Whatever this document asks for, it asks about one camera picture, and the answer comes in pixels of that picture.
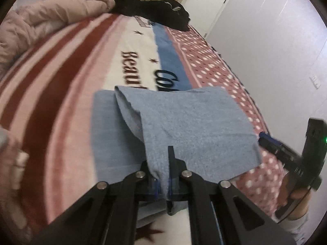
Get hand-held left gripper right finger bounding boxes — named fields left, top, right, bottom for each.
left=167, top=146, right=295, bottom=245

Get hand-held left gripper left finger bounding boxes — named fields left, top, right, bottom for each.
left=32, top=160, right=161, bottom=245

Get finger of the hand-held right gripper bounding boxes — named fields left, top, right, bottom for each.
left=259, top=132, right=305, bottom=169

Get grey-blue pants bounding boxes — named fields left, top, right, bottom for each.
left=91, top=86, right=262, bottom=215

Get person's right hand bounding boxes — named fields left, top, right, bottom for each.
left=277, top=170, right=312, bottom=210

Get striped dotted blanket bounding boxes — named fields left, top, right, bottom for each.
left=0, top=13, right=285, bottom=245

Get white door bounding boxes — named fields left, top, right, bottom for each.
left=182, top=0, right=241, bottom=38

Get black clothes pile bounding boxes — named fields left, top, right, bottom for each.
left=109, top=0, right=191, bottom=32

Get pink quilt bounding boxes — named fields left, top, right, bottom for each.
left=0, top=0, right=116, bottom=78

